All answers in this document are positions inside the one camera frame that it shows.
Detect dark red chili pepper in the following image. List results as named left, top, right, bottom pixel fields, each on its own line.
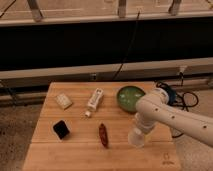
left=99, top=123, right=108, bottom=148

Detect white tube with cap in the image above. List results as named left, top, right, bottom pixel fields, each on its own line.
left=85, top=88, right=104, bottom=117

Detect black hanging cable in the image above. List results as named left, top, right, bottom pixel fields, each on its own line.
left=111, top=10, right=141, bottom=82

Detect wooden cutting board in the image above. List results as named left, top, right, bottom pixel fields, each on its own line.
left=23, top=82, right=181, bottom=171

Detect green ceramic bowl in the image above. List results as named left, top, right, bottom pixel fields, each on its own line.
left=116, top=86, right=145, bottom=113

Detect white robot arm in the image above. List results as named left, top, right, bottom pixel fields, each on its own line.
left=135, top=88, right=213, bottom=147

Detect small beige soap block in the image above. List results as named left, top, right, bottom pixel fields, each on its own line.
left=55, top=94, right=72, bottom=110

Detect black cables beside table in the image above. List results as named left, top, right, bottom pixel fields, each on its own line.
left=155, top=71, right=200, bottom=139

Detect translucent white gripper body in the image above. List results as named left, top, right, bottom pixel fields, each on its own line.
left=135, top=113, right=155, bottom=134

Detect black eraser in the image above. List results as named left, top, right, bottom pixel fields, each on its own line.
left=53, top=120, right=70, bottom=139

